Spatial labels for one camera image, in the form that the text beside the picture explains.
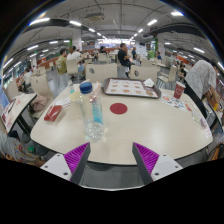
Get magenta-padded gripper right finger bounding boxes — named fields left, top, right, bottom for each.
left=131, top=142, right=184, bottom=185

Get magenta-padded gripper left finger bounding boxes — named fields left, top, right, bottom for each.
left=40, top=142, right=92, bottom=185

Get clear blue-capped water bottle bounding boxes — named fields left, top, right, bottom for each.
left=77, top=81, right=105, bottom=141

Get flat red pouch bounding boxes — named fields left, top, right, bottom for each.
left=43, top=104, right=64, bottom=122

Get white card with red border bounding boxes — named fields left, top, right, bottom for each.
left=54, top=97, right=72, bottom=108

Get printed paper flyer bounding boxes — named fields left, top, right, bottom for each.
left=161, top=94, right=188, bottom=113

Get pink bag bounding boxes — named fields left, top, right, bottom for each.
left=29, top=93, right=49, bottom=113

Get neighbouring beige table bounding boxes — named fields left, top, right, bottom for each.
left=0, top=92, right=38, bottom=134

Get flat round red coaster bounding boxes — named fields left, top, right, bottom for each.
left=109, top=102, right=129, bottom=115

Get red paper cup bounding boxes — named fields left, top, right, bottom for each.
left=173, top=81, right=187, bottom=100

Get crumpled white napkin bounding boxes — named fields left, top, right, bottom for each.
left=142, top=77, right=156, bottom=88

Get brown food tray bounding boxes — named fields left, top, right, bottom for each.
left=101, top=77, right=162, bottom=100

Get person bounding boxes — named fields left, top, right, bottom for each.
left=183, top=59, right=221, bottom=118
left=19, top=68, right=33, bottom=88
left=66, top=45, right=86, bottom=73
left=55, top=47, right=69, bottom=76
left=117, top=42, right=134, bottom=69

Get beige chair with round hole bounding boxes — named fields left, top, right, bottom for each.
left=85, top=63, right=118, bottom=84
left=129, top=65, right=161, bottom=84

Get ceiling strip lights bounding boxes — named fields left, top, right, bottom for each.
left=3, top=11, right=206, bottom=68

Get ceiling air conditioner unit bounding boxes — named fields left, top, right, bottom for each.
left=84, top=12, right=106, bottom=22

